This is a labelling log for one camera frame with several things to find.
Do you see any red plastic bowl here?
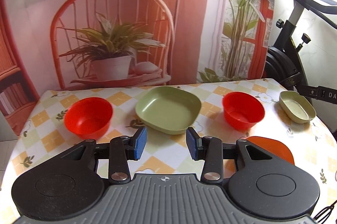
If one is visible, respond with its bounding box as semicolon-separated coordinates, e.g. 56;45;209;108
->
222;91;265;131
64;97;113;140

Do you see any green square plate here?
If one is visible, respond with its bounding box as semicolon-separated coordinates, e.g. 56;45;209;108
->
135;86;202;135

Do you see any orange plate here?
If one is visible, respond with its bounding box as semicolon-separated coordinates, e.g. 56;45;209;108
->
246;136;295;165

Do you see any small green oval dish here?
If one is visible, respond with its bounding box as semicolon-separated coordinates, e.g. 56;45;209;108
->
279;91;316;124

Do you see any black exercise bike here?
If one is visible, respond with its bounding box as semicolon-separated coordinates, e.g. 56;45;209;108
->
264;0;336;104

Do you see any printed room backdrop cloth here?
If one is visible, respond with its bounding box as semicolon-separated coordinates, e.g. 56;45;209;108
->
1;0;274;135

